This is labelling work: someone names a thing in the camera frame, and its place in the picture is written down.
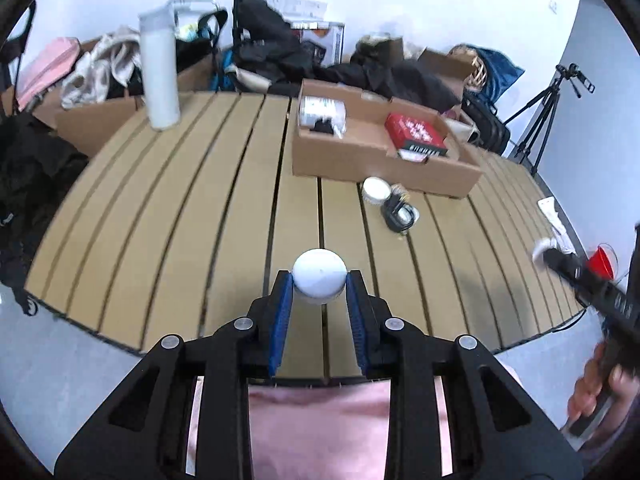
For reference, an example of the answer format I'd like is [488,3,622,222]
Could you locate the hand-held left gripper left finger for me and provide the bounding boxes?
[54,270,296,480]

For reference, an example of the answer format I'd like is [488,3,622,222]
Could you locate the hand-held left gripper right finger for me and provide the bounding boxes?
[346,269,585,480]

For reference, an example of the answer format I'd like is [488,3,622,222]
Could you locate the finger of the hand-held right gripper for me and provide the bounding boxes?
[542,250,589,294]

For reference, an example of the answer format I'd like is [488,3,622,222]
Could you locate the small white bottle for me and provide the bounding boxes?
[291,248,347,306]

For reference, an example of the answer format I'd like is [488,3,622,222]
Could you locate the shallow cardboard tray box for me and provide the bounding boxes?
[291,78,485,199]

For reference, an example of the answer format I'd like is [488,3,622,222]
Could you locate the red printed box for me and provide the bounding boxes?
[384,112,449,159]

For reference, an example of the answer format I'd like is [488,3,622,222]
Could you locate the white plastic swab container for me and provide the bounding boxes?
[298,96,348,139]

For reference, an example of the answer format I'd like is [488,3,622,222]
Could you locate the person's right forearm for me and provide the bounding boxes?
[562,410,638,467]

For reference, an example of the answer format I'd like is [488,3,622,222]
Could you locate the person's right hand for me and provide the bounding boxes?
[567,342,640,444]

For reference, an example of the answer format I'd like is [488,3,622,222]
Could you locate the red plastic bucket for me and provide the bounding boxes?
[586,242,621,281]

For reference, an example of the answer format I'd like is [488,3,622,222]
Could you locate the pink blanket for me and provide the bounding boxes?
[187,365,523,480]

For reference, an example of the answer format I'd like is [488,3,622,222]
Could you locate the small white round jar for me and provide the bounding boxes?
[362,176,394,206]

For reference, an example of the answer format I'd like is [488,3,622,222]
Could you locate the black suitcase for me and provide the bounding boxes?
[460,92,512,156]

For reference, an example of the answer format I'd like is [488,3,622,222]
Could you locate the black tripod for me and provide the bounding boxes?
[502,66,564,176]

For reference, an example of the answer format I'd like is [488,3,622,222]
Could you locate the blue bag with woven basket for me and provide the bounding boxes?
[447,45,526,106]

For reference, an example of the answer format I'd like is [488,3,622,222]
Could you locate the woven rattan ball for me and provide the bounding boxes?
[467,55,489,89]

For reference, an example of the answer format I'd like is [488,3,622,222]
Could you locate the open cardboard box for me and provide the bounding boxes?
[417,47,476,86]

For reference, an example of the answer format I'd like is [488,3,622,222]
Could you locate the cream fabric bag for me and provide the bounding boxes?
[235,67,281,95]

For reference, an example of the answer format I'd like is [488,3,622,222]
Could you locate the black clothing pile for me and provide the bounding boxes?
[320,40,461,111]

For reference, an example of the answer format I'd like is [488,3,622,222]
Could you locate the large cardboard box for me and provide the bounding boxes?
[35,37,217,159]

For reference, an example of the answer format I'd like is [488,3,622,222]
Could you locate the white thermos bottle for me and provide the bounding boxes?
[138,2,182,131]

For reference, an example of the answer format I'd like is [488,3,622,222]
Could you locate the beige canvas bag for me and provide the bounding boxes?
[357,32,406,61]

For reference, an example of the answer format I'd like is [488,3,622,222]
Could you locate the printed product box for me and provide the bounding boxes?
[290,21,346,67]

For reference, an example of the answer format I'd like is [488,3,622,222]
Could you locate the black folding wagon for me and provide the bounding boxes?
[220,0,322,94]

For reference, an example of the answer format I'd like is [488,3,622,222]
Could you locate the black tote bag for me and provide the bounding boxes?
[197,9,230,54]

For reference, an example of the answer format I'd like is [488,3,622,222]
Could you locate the beige clothes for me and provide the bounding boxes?
[61,27,146,110]

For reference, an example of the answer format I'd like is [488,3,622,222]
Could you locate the white metal rack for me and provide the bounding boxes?
[167,0,224,26]

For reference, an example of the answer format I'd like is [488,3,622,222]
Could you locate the pink garment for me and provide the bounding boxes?
[15,36,81,111]

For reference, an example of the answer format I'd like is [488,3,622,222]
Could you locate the black hand trolley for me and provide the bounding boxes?
[10,0,39,91]

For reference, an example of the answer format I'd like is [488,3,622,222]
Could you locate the black charger with cable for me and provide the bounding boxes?
[381,187,420,234]

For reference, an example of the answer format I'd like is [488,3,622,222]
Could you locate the black camera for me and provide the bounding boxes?
[556,62,596,95]

